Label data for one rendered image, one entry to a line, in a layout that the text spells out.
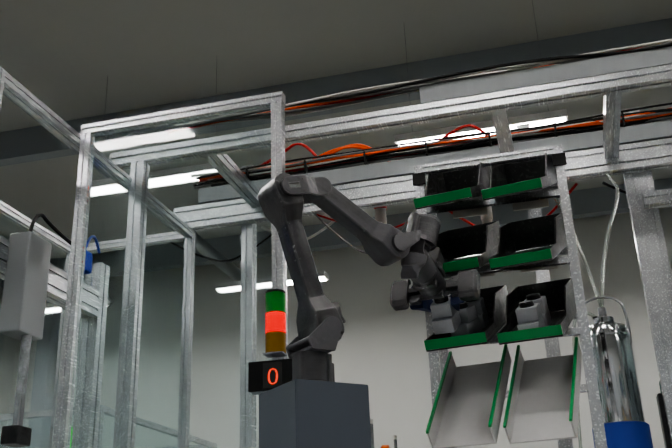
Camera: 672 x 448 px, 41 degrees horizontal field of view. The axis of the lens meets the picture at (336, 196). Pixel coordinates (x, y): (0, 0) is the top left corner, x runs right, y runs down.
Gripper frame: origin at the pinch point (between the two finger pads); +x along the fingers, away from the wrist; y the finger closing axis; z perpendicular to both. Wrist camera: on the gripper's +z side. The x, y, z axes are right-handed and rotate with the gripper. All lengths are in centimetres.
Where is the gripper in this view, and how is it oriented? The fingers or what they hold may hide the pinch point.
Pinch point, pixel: (442, 301)
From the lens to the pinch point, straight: 188.2
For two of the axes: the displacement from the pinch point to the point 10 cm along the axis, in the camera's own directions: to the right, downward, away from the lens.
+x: 4.1, 5.8, 7.0
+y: -9.1, 1.8, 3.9
